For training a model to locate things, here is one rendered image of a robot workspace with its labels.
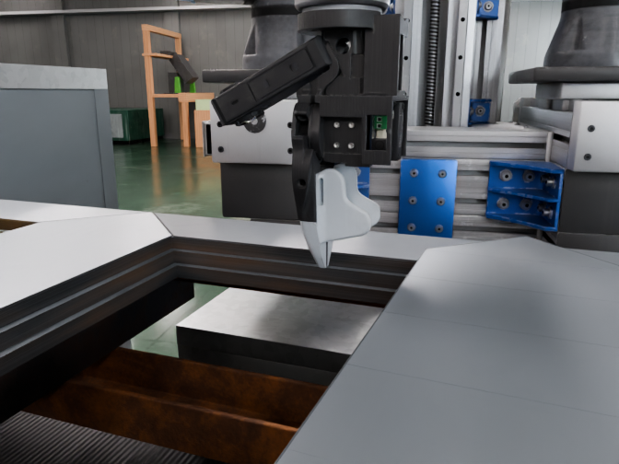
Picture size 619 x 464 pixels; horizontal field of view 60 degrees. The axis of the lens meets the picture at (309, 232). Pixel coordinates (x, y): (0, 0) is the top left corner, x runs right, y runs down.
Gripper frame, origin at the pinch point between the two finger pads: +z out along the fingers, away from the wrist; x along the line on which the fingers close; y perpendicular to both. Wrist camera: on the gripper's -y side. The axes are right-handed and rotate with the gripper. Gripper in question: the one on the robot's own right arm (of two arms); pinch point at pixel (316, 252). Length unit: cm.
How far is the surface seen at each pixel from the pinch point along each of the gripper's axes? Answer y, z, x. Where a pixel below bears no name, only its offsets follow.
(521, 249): 17.7, 0.7, 9.6
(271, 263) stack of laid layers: -5.5, 2.4, 2.3
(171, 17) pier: -667, -168, 993
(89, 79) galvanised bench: -63, -16, 45
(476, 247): 13.5, 0.7, 9.1
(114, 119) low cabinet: -702, 36, 830
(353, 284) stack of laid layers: 3.0, 3.5, 2.2
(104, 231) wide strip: -25.3, 0.8, 2.0
